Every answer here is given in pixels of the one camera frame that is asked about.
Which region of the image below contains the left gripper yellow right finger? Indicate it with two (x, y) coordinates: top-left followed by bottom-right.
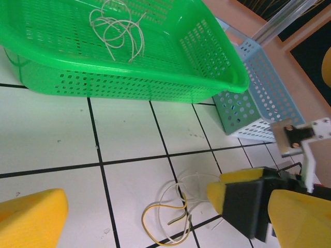
(267, 189), (331, 248)

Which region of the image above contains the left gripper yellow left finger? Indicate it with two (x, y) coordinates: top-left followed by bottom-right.
(0, 188), (69, 248)

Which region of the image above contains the yellow green striped wire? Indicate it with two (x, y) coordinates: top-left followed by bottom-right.
(141, 192), (193, 246)

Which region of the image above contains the light blue plastic basket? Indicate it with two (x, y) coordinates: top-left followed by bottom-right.
(213, 18), (306, 143)

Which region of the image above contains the green plastic basket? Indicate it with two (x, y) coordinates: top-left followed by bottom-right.
(0, 0), (250, 104)

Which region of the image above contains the aluminium frame post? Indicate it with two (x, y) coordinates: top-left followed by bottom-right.
(254, 0), (321, 47)

